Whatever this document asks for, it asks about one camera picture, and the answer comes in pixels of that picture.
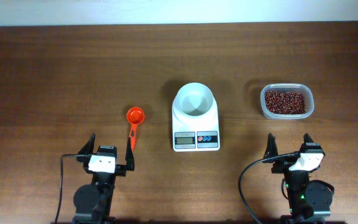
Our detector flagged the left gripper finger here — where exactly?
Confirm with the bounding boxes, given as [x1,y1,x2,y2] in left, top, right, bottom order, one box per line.
[125,138,135,171]
[77,133,96,156]

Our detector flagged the orange measuring scoop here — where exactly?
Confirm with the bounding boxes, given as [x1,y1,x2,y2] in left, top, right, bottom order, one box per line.
[126,107,145,151]

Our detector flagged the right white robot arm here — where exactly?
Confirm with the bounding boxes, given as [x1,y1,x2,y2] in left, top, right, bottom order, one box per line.
[264,133,334,223]

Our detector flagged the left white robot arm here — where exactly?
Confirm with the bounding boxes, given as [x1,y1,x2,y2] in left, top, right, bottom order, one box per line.
[71,134,135,223]

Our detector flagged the white digital kitchen scale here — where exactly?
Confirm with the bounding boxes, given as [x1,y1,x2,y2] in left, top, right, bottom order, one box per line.
[172,99,221,152]

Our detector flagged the white round bowl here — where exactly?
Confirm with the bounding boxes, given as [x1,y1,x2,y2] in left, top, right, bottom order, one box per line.
[173,82,214,116]

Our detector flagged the clear plastic bean container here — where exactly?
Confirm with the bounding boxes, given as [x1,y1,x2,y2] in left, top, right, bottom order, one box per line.
[260,83,314,120]

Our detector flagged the red beans in container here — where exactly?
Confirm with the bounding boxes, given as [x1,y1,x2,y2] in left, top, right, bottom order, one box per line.
[264,91,306,114]

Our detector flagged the right black camera cable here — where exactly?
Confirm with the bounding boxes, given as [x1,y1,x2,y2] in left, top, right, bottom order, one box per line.
[238,151,301,224]

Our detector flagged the black camera cable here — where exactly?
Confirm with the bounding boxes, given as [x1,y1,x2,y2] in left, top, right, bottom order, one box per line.
[238,151,301,224]
[53,153,83,224]

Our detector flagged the left black camera cable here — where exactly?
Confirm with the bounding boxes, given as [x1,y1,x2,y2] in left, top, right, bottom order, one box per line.
[53,153,83,224]

